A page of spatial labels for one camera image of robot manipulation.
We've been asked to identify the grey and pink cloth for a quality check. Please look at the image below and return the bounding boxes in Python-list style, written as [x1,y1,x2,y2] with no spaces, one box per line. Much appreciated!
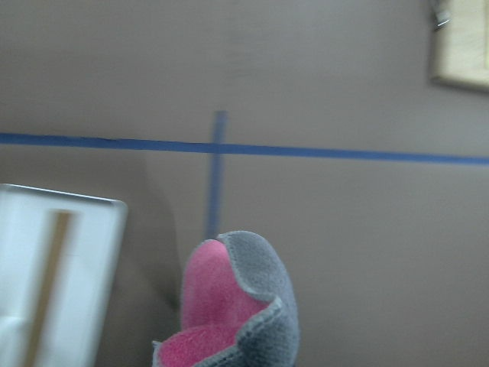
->
[152,231,300,366]

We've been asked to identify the white rectangular tray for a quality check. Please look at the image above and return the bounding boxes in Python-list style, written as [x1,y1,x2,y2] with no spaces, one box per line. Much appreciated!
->
[1,184,128,366]

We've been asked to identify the bamboo cutting board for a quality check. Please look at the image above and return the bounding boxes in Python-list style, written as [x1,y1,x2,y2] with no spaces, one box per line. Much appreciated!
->
[429,0,488,92]

